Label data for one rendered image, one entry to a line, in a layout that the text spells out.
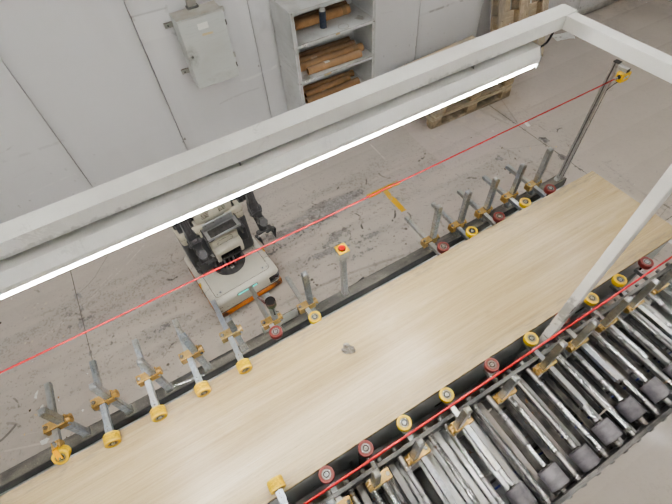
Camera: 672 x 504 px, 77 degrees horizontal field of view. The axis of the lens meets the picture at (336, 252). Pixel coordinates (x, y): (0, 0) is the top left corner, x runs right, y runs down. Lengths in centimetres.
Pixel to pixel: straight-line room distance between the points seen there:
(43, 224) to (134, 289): 308
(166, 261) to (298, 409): 241
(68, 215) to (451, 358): 201
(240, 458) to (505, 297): 178
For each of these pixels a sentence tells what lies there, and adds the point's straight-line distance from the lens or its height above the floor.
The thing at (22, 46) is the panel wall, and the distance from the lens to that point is 429.
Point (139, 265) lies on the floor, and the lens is 448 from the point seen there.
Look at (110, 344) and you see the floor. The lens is 413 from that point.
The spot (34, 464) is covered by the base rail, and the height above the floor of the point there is 70.
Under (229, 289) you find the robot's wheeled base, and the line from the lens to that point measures 363.
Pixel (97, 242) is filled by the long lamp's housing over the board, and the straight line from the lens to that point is 132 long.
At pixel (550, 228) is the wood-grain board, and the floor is 90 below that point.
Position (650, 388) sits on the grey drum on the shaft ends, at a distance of 297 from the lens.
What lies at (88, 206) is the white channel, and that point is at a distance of 127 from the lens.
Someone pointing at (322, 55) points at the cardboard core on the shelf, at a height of 95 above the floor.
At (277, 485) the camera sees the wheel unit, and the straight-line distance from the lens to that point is 231.
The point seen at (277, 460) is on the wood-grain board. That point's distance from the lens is 241.
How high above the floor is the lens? 323
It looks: 53 degrees down
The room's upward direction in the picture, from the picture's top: 5 degrees counter-clockwise
